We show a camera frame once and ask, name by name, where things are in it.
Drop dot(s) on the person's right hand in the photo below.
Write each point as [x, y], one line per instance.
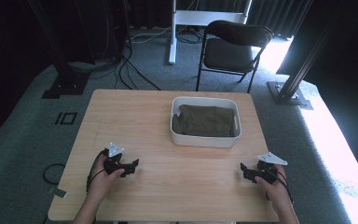
[276, 189]

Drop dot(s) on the black folding chair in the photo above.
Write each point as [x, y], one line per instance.
[228, 53]

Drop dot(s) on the black metal stand grey base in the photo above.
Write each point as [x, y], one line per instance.
[292, 87]

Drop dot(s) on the black metal stand square base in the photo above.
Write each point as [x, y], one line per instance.
[65, 84]

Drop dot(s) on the dark curtain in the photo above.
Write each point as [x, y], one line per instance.
[279, 15]

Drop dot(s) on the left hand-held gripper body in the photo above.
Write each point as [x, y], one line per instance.
[113, 161]

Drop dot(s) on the grey tape piece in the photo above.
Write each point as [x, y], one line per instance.
[59, 193]

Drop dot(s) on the dark cabinet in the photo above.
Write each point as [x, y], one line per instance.
[105, 28]

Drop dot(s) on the olive green pants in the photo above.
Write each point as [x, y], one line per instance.
[205, 121]

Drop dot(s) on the white plastic bin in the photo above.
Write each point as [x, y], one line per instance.
[205, 141]

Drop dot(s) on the person's left hand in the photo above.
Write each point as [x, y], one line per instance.
[102, 185]

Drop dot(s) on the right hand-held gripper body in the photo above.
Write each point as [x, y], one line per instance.
[268, 172]

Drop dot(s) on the white desk frame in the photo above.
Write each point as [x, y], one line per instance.
[199, 18]

